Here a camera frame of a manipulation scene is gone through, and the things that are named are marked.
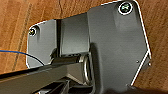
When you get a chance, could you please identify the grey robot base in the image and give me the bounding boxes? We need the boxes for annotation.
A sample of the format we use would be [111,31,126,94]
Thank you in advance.
[25,0,153,94]

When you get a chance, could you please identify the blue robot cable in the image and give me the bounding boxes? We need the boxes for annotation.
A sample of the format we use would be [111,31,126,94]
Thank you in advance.
[0,49,44,66]

